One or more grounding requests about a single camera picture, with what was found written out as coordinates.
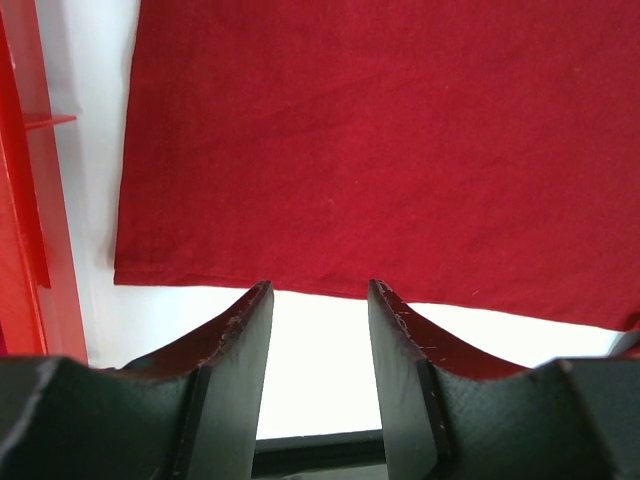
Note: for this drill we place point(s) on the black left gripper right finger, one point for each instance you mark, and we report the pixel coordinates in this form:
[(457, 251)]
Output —
[(452, 411)]

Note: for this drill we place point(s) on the dark red t shirt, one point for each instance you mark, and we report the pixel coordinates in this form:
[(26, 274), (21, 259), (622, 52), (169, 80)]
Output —
[(475, 153)]

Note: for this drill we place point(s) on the red plastic bin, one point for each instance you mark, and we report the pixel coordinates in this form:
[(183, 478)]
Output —
[(40, 308)]

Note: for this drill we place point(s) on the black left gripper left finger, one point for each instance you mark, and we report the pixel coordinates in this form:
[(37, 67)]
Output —
[(188, 410)]

